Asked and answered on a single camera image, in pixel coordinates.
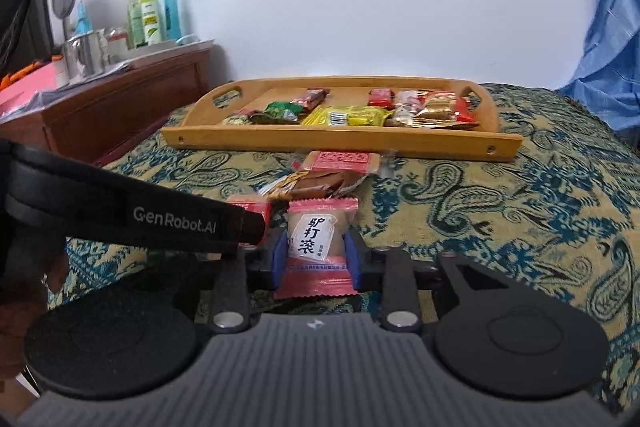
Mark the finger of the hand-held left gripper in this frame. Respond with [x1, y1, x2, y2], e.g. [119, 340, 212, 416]
[214, 201, 267, 256]

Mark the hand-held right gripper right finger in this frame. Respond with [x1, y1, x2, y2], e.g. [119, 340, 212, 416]
[345, 227, 521, 335]

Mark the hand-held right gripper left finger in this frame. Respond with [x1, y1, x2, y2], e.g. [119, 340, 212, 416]
[170, 227, 290, 335]

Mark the pink snack packet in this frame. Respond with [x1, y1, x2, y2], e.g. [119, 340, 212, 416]
[274, 198, 360, 299]

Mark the wooden tray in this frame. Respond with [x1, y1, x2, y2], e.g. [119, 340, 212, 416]
[161, 76, 523, 163]

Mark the green snack packet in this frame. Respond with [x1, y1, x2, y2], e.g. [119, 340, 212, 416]
[250, 101, 303, 125]

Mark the yellow snack packet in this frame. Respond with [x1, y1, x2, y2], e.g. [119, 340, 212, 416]
[300, 106, 393, 128]

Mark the dark red chocolate bar packet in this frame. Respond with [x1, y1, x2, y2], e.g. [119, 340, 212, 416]
[290, 88, 331, 110]

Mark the clear nougat candy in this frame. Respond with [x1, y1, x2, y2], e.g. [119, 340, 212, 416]
[385, 104, 421, 128]

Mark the small red snack packet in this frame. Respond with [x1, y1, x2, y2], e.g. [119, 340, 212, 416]
[368, 88, 397, 109]

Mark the red gold nut packet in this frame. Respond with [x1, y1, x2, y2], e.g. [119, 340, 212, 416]
[417, 91, 476, 126]

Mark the person's left hand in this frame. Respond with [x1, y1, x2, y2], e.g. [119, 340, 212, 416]
[0, 251, 72, 383]

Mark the red biscuit packet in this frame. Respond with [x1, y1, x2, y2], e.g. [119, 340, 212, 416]
[302, 150, 387, 176]
[227, 200, 273, 234]

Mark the brown snack packet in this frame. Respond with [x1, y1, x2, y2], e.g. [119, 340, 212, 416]
[257, 167, 373, 203]

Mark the wooden cabinet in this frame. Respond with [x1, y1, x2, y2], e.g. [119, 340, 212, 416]
[0, 44, 216, 168]

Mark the pink paper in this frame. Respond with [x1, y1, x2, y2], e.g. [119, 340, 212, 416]
[0, 60, 67, 109]

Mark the metal cup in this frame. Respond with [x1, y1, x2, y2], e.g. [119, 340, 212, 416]
[62, 30, 107, 80]

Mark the paisley blanket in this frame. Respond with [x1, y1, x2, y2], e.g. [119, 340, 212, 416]
[47, 82, 640, 418]

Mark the jar with red lid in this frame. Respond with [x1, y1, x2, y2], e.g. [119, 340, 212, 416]
[107, 27, 130, 59]

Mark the pale green bottle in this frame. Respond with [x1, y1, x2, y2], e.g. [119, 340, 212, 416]
[127, 0, 146, 49]

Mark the green white tube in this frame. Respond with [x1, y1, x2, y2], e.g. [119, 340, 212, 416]
[140, 0, 164, 47]

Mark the light blue bottle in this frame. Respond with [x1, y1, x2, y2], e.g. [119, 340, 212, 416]
[164, 0, 182, 42]

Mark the blue checked cloth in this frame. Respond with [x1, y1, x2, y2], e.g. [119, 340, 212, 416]
[555, 0, 640, 133]

